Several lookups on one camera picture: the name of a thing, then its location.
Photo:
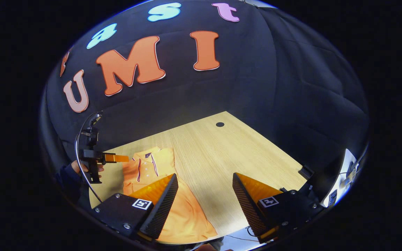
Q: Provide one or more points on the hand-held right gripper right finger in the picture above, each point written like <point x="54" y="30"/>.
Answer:
<point x="248" y="207"/>

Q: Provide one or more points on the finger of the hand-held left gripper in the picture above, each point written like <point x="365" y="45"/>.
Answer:
<point x="115" y="158"/>

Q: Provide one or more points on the black table grommet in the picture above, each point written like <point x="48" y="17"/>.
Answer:
<point x="220" y="124"/>

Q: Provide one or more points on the black backdrop cloth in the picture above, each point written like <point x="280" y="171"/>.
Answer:
<point x="274" y="87"/>

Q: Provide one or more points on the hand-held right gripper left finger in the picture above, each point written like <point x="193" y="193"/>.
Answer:
<point x="161" y="205"/>

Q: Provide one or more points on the orange T-shirt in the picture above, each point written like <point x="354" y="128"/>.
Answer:
<point x="187" y="212"/>

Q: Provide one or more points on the black table clamp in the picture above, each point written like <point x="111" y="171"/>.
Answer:
<point x="306" y="172"/>

